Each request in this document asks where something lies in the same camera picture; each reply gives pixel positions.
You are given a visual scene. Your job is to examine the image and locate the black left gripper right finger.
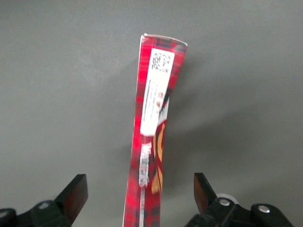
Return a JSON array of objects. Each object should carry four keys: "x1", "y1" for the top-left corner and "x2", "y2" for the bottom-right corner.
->
[{"x1": 184, "y1": 172, "x2": 294, "y2": 227}]

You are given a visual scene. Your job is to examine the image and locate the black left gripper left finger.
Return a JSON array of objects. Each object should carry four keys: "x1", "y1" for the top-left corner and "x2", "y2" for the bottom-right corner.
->
[{"x1": 0, "y1": 174, "x2": 89, "y2": 227}]

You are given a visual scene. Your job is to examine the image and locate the red tartan cookie box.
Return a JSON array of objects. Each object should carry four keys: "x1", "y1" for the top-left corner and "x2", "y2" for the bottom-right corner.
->
[{"x1": 122, "y1": 34, "x2": 188, "y2": 227}]

